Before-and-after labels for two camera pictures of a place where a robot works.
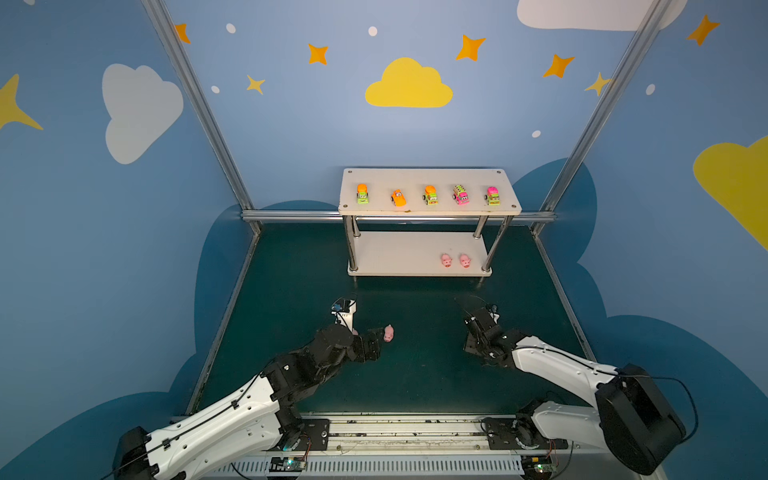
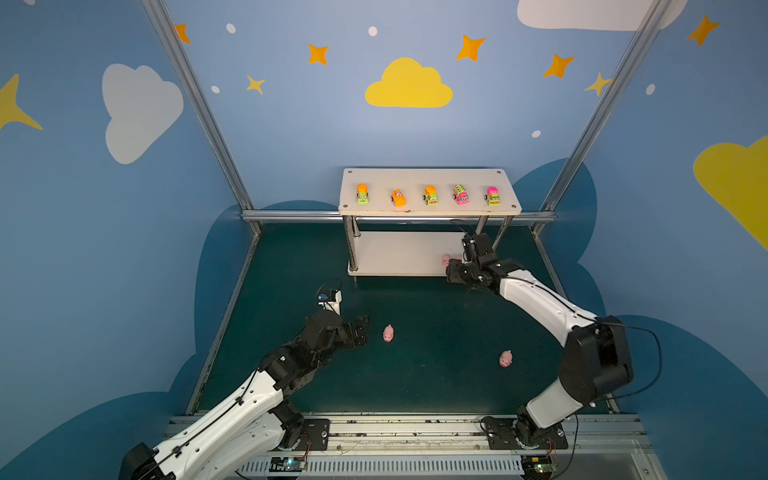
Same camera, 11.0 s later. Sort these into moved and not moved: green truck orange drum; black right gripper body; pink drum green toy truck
Moved: black right gripper body
Not moved: green truck orange drum; pink drum green toy truck
